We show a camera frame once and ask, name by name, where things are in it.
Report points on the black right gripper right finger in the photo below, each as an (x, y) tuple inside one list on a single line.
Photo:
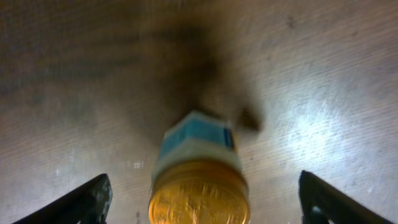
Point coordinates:
[(322, 203)]

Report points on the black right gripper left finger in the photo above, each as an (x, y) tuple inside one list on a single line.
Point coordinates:
[(87, 204)]

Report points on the gold lid small jar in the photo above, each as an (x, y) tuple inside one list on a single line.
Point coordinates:
[(198, 176)]

